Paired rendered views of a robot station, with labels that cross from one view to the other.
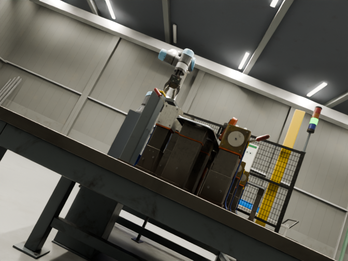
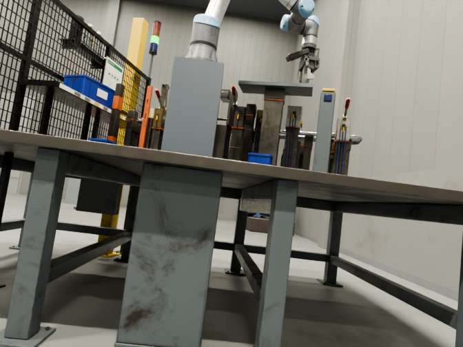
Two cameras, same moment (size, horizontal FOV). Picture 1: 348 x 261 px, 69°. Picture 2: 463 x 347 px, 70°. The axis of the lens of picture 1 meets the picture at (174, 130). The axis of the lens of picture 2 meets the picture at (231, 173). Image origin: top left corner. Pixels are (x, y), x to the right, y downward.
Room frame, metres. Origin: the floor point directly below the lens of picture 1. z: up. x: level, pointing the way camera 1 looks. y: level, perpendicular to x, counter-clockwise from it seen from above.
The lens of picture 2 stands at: (2.09, 1.67, 0.56)
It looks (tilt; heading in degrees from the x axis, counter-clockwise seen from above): 5 degrees up; 261
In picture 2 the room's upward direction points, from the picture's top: 7 degrees clockwise
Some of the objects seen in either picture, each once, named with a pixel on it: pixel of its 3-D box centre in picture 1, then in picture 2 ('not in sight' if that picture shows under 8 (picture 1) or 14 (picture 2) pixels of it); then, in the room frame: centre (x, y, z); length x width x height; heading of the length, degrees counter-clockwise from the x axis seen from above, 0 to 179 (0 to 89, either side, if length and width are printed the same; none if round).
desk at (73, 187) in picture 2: not in sight; (89, 191); (4.30, -7.54, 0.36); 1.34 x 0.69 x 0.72; 84
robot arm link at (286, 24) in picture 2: (181, 63); (293, 23); (1.63, 0.15, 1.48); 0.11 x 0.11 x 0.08; 3
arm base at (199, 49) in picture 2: (145, 112); (202, 58); (2.06, 0.28, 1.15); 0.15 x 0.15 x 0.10
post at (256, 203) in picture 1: (256, 204); not in sight; (2.18, -0.91, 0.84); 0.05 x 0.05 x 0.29; 68
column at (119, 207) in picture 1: (99, 204); (175, 250); (2.06, 0.28, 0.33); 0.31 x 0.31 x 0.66; 84
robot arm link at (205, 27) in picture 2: (151, 100); (205, 32); (2.06, 0.28, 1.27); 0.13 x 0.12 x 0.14; 93
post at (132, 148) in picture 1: (143, 128); (323, 138); (1.42, 0.17, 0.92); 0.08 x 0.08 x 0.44; 68
